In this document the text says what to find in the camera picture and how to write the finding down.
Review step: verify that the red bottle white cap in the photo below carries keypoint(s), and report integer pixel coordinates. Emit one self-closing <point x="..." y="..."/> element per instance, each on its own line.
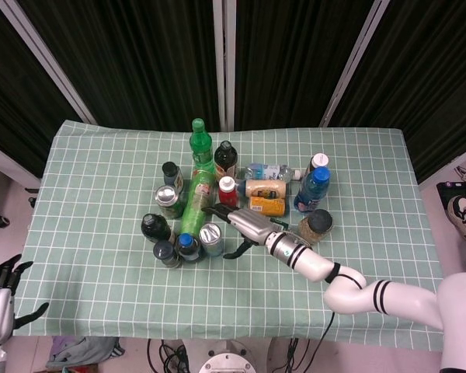
<point x="227" y="190"/>

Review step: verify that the dark bottle white cap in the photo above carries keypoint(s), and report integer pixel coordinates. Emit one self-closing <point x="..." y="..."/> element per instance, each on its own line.
<point x="317" y="161"/>

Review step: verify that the black curtain panel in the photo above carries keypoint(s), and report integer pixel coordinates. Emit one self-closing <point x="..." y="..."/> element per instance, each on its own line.
<point x="15" y="89"/>
<point x="295" y="58"/>
<point x="140" y="58"/>
<point x="431" y="77"/>

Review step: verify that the dark bottle blue cap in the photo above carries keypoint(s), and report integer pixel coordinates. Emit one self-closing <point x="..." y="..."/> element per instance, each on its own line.
<point x="189" y="246"/>

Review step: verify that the glass jar black lid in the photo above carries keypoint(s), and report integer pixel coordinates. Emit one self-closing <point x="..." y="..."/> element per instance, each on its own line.
<point x="316" y="225"/>

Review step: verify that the orange yellow can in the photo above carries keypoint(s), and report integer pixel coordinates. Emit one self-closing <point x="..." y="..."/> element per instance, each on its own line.
<point x="270" y="206"/>

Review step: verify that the grey lid small jar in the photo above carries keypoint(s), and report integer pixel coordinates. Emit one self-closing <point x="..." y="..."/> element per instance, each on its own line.
<point x="166" y="252"/>

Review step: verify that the green checked tablecloth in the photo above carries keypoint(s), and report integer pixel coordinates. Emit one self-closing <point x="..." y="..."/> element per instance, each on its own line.
<point x="101" y="202"/>

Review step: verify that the dark bottle orange label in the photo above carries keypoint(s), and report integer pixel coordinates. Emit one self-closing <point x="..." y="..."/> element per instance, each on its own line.
<point x="226" y="161"/>

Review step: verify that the black white sneaker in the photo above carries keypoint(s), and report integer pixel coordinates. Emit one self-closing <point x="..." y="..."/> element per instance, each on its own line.
<point x="464" y="217"/>

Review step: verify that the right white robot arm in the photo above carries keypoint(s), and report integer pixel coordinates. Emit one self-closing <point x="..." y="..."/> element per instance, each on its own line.
<point x="392" y="295"/>

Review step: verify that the round silver robot base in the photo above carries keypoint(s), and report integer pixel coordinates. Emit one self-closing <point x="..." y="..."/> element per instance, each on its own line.
<point x="227" y="361"/>

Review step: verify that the beige bottle blue cap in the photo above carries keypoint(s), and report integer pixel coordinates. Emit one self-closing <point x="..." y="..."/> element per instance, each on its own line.
<point x="264" y="188"/>

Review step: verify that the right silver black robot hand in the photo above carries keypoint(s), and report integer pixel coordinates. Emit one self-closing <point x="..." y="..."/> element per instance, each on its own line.
<point x="252" y="226"/>

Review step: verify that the pile of clothes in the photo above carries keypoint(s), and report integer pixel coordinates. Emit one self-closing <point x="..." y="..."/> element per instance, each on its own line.
<point x="83" y="351"/>

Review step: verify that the dark green bottle black cap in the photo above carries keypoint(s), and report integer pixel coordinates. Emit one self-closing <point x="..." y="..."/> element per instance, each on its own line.
<point x="154" y="227"/>

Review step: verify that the white screen frame post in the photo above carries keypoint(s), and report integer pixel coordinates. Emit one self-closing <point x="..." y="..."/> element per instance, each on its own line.
<point x="225" y="66"/>
<point x="353" y="62"/>
<point x="50" y="62"/>

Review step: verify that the green can silver top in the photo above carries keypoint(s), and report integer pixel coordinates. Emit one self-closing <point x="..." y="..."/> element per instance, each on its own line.
<point x="167" y="200"/>

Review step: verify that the clear water bottle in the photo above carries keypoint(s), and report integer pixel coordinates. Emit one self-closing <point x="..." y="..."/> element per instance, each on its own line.
<point x="270" y="171"/>

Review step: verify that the large green plastic bottle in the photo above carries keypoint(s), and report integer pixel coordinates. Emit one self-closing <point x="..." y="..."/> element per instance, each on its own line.
<point x="196" y="206"/>

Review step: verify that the black device with lights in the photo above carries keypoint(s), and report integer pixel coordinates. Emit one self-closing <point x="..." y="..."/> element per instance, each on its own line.
<point x="456" y="189"/>

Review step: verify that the small dark bottle black cap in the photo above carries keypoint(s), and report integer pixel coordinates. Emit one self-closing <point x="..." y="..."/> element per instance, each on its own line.
<point x="172" y="175"/>

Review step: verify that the tall green soda bottle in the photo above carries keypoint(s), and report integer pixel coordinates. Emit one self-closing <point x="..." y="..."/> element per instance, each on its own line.
<point x="200" y="149"/>

